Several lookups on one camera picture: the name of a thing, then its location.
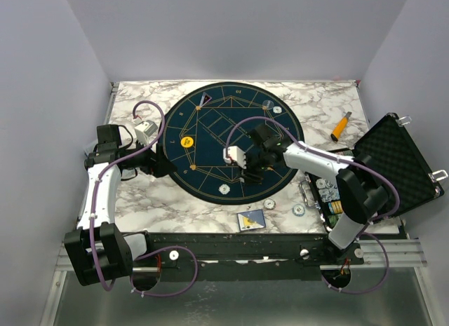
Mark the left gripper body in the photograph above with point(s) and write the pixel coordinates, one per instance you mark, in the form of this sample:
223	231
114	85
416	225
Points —
147	164

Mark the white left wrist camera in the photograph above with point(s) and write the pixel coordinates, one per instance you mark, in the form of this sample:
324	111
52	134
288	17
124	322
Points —
144	131

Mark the yellow chip stack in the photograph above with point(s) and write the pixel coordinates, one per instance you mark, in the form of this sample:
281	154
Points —
335	207

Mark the chrome case handle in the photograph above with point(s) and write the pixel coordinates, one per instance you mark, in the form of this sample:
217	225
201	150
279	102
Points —
307	202

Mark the round blue poker mat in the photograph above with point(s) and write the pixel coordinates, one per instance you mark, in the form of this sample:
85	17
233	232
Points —
230	114

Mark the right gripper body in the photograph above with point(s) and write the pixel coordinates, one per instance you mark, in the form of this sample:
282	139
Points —
256	164

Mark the black poker chip case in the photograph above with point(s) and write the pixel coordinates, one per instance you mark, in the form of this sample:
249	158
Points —
397	158

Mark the white chip stack in case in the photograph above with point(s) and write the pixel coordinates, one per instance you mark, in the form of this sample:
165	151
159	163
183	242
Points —
328	192

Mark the aluminium frame rail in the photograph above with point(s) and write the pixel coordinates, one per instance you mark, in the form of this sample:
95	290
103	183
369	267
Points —
369	253

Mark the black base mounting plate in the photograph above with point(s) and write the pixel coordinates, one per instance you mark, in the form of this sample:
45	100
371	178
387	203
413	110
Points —
218	256

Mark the green chip stack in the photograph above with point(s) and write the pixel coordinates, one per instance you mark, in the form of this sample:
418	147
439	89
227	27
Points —
333	220

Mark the blue playing card box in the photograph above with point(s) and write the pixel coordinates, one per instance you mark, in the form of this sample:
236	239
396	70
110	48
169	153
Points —
251	220

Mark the clear big blind button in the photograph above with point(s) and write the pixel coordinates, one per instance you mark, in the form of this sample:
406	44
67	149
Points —
267	104

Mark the yellow utility knife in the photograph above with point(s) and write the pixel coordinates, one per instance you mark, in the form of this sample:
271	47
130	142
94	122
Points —
336	133

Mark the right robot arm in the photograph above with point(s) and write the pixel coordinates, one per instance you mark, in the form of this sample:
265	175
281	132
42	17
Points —
363	191

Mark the yellow dealer button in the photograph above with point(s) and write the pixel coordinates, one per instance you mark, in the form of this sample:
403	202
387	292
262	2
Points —
187	142

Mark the grey 1 poker chip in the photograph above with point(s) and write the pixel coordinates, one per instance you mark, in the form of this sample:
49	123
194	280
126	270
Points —
269	204

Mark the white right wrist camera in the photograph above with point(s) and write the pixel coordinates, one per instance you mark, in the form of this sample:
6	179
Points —
235	155

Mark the white 5 poker chip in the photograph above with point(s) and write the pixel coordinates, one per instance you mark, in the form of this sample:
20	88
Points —
224	189

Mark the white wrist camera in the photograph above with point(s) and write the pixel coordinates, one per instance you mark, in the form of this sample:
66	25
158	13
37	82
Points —
144	131
235	155

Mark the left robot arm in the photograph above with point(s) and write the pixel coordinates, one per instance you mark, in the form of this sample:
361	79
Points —
101	200

